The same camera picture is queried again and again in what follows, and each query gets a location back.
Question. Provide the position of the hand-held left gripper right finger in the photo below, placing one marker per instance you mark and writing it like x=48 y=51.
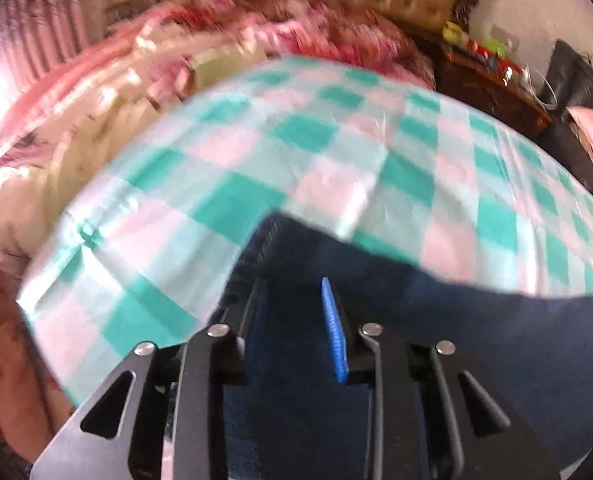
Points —
x=334 y=330

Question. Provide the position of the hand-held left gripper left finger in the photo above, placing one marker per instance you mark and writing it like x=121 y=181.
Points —
x=254 y=310

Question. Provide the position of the blue towel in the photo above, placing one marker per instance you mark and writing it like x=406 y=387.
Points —
x=476 y=340

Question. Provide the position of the green white checkered cloth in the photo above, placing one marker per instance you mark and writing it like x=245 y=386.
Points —
x=276 y=160

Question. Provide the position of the cream quilt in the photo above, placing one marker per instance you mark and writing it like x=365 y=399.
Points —
x=76 y=140

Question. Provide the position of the dark wooden nightstand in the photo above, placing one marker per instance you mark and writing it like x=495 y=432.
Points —
x=481 y=95

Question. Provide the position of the pink floral blanket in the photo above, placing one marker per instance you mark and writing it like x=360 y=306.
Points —
x=296 y=25

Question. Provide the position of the clutter of small colourful things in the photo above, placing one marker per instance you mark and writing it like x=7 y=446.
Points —
x=481 y=55

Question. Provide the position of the black leather armchair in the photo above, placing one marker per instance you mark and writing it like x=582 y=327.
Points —
x=576 y=85

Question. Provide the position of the pink curtain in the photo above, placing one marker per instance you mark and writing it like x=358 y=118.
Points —
x=41 y=25

